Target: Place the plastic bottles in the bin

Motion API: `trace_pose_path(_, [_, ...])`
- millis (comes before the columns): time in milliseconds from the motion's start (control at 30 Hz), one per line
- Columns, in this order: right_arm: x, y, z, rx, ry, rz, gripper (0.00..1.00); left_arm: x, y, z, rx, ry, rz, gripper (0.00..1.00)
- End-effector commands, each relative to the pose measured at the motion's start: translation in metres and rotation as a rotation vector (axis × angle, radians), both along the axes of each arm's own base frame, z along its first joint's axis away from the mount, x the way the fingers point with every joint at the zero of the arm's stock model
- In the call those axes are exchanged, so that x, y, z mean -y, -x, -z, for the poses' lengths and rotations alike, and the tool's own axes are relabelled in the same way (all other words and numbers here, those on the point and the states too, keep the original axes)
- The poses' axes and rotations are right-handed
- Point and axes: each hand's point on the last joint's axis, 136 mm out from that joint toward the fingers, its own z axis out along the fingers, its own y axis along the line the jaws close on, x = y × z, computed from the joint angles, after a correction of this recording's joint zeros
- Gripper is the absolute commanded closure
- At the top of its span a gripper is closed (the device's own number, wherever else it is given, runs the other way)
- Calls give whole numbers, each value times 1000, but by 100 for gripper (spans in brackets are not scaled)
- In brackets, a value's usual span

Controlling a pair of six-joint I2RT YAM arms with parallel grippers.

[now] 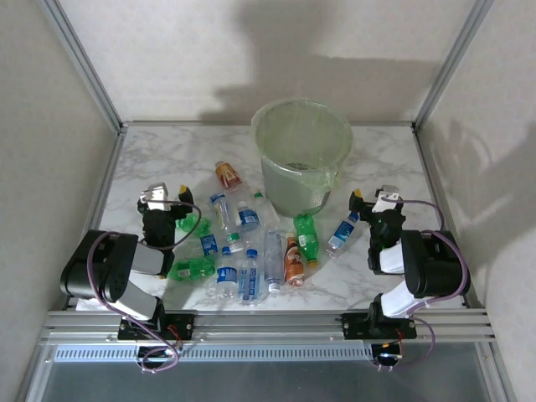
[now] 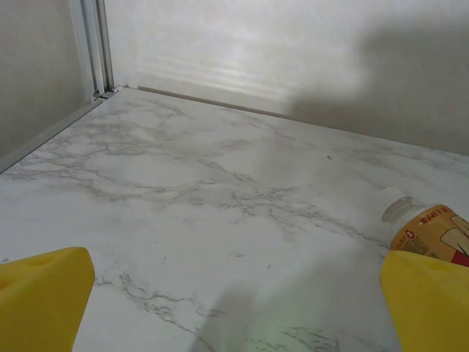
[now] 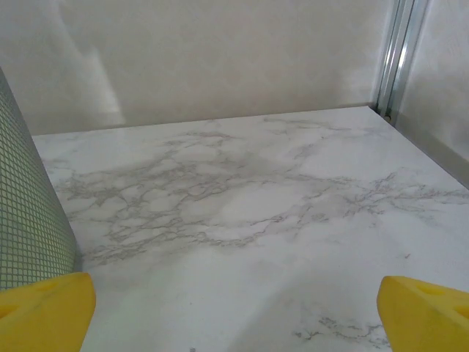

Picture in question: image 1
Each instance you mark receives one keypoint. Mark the crushed green plastic bottle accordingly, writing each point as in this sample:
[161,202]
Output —
[201,226]

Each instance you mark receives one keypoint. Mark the blue-capped clear water bottle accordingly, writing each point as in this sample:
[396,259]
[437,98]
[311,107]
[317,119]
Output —
[342,233]
[226,274]

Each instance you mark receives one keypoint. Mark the clear bottle blue white label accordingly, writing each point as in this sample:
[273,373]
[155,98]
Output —
[220,211]

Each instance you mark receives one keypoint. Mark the orange bottle red label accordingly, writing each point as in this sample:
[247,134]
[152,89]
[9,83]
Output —
[228,176]

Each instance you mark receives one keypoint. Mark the clear bottle blue red label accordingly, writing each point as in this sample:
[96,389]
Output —
[208,245]

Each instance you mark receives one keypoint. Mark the green bottle yellow cap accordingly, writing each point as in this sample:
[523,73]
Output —
[192,270]
[305,236]

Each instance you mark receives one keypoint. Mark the clear bottle dark blue label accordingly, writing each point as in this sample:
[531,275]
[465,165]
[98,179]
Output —
[248,218]

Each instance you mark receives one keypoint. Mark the clear bottle green cap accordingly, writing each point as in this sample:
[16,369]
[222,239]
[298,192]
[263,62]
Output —
[266,207]

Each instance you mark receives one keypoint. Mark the orange bottle brown label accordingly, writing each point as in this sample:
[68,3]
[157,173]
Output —
[294,261]

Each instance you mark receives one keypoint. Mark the tall clear bottle white cap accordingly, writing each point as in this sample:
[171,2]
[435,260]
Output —
[273,255]

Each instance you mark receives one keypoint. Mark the clear bottle blue text label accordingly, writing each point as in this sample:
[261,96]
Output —
[249,278]

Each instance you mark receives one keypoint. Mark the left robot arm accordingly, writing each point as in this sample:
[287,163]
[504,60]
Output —
[104,268]

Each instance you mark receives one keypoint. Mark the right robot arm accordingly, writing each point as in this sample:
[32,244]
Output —
[435,264]

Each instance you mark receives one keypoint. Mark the pale green bin liner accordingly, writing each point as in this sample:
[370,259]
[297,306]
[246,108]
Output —
[333,176]

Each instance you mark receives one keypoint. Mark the small lit controller board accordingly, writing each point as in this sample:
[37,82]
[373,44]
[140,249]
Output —
[169,352]
[387,356]

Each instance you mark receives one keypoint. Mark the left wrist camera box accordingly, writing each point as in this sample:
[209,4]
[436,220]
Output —
[155,194]

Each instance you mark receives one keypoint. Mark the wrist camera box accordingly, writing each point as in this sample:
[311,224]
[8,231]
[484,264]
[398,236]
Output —
[387,197]
[155,194]

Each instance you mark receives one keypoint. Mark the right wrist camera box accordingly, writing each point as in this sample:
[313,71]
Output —
[387,197]

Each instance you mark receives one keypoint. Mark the aluminium table side rail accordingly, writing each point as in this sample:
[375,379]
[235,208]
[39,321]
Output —
[105,180]
[428,167]

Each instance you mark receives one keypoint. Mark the aluminium rail along wall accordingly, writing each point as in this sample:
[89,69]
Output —
[188,123]

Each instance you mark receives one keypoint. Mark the wide aluminium base rail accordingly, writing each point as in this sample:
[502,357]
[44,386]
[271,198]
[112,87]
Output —
[268,324]

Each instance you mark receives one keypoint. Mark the aluminium frame post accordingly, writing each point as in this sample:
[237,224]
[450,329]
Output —
[448,67]
[86,67]

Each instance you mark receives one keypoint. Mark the aluminium frame leg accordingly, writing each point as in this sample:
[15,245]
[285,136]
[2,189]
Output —
[496,372]
[35,372]

